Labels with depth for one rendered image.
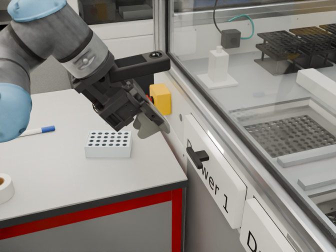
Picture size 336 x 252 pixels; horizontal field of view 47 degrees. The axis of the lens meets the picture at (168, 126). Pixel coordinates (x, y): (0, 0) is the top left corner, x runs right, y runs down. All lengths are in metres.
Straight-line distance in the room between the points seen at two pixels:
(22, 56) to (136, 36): 0.97
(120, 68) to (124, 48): 0.88
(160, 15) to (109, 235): 0.62
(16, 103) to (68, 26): 0.17
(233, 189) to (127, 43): 0.93
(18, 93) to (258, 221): 0.44
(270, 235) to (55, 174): 0.60
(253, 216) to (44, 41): 0.45
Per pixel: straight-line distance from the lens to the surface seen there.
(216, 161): 0.81
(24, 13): 0.60
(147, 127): 0.73
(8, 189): 1.01
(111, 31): 1.52
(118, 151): 1.08
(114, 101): 0.67
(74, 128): 1.24
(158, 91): 1.09
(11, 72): 0.55
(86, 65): 0.63
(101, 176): 1.03
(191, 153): 0.84
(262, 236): 0.70
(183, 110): 1.00
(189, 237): 1.20
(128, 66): 0.67
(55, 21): 0.61
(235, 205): 0.77
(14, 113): 0.50
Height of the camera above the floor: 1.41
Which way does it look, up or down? 32 degrees down
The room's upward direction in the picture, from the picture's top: straight up
